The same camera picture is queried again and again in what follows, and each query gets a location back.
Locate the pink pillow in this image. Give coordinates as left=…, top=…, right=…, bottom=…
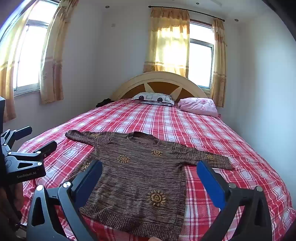
left=178, top=97, right=219, bottom=118

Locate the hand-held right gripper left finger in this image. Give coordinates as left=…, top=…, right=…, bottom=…
left=26, top=160, right=103, bottom=241

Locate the brown knit sun-pattern sweater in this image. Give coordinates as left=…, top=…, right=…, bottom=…
left=65, top=130, right=234, bottom=238

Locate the cream and brown wooden headboard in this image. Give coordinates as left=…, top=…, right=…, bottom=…
left=111, top=71, right=208, bottom=100

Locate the dark cloth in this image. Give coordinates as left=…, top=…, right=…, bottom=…
left=96, top=98, right=114, bottom=108

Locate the dark curtain rod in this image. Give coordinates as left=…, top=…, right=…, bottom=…
left=148, top=5, right=226, bottom=22

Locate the yellow patterned curtain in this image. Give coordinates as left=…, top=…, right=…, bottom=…
left=0, top=0, right=38, bottom=123
left=39, top=0, right=80, bottom=105
left=143, top=7, right=190, bottom=78
left=211, top=18, right=226, bottom=108

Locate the red plaid bed sheet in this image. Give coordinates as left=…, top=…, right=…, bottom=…
left=20, top=98, right=296, bottom=241

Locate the white patterned pillow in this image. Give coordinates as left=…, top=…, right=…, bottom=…
left=132, top=92, right=175, bottom=106

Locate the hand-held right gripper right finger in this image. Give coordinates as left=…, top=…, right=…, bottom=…
left=197, top=160, right=273, bottom=241

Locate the sliding glass window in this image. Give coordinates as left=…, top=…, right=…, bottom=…
left=188, top=20, right=214, bottom=91
left=14, top=2, right=58, bottom=96

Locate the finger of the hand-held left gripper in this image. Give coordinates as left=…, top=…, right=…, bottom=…
left=5, top=141, right=58, bottom=173
left=0, top=126, right=33, bottom=151

